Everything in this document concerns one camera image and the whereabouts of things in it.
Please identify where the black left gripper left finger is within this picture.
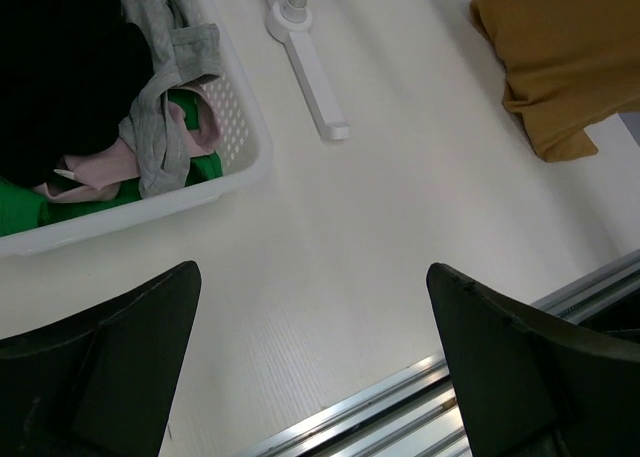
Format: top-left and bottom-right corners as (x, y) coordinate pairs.
(1, 261), (202, 456)

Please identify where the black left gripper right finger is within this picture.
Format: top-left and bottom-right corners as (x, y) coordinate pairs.
(426, 263), (639, 456)

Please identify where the green tank top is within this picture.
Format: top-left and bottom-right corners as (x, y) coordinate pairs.
(1, 83), (223, 237)

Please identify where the pink tank top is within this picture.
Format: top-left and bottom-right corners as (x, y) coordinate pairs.
(33, 82), (221, 203)

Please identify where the black tank top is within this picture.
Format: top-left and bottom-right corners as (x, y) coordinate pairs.
(1, 0), (153, 188)

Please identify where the grey tank top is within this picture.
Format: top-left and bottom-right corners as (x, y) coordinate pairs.
(119, 0), (222, 198)

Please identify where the brown tank top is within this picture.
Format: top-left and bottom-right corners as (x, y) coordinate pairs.
(470, 0), (639, 163)

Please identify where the white plastic basket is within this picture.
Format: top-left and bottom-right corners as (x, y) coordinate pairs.
(1, 0), (273, 258)

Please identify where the white metal clothes rack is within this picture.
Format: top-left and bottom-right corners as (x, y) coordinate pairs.
(265, 0), (350, 141)

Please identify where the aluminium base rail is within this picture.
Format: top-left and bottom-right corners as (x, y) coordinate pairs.
(252, 253), (639, 456)

